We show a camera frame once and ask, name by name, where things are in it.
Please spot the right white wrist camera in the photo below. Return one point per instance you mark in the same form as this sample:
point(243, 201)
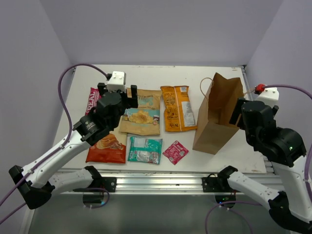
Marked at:
point(266, 94)

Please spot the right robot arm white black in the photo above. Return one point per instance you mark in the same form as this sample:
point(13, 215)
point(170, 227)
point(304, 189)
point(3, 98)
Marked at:
point(290, 208)

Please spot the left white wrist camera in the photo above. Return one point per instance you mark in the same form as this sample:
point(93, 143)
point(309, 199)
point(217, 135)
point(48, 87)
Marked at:
point(117, 82)

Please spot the teal Fox's mint candy bag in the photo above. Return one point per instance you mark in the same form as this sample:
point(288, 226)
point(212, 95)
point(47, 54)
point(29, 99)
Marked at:
point(145, 150)

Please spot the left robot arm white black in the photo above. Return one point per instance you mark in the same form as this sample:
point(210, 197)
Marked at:
point(37, 182)

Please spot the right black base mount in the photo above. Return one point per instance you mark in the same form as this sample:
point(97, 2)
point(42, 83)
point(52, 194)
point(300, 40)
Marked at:
point(213, 184)

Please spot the red cream cassava chips bag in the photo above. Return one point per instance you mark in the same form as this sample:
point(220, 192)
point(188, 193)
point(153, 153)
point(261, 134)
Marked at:
point(110, 149)

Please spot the kraft crispy chips bag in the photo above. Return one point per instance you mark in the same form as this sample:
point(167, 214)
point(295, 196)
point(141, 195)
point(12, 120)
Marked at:
point(143, 120)

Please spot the pink REAL crisps bag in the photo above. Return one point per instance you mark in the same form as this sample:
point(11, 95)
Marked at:
point(93, 97)

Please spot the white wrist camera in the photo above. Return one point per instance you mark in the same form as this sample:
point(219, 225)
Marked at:
point(117, 82)
point(266, 94)

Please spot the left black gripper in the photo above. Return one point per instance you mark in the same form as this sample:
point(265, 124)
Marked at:
point(129, 102)

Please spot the aluminium rail frame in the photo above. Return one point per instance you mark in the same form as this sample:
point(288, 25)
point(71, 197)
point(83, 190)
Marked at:
point(163, 199)

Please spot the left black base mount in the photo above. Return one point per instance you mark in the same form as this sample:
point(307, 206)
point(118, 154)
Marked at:
point(107, 184)

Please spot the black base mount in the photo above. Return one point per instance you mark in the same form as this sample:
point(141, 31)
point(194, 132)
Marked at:
point(107, 184)
point(213, 184)

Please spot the brown paper bag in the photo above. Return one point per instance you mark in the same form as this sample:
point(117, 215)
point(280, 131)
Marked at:
point(213, 122)

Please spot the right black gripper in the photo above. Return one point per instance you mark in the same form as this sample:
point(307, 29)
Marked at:
point(236, 111)

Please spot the small pink snack packet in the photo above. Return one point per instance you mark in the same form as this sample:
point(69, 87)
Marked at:
point(175, 152)

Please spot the orange snack bag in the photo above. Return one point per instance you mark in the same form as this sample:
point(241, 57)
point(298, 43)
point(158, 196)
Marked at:
point(178, 113)

